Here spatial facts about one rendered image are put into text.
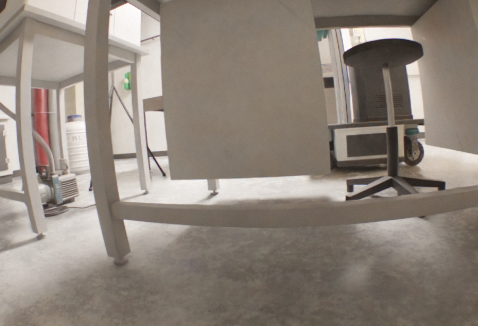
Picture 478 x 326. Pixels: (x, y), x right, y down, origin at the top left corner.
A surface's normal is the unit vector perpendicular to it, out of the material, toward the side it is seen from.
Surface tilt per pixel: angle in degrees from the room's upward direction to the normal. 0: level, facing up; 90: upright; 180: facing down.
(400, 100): 90
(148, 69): 90
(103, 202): 90
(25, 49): 90
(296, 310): 0
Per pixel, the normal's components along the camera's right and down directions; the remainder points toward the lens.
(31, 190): 0.96, -0.07
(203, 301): -0.09, -0.99
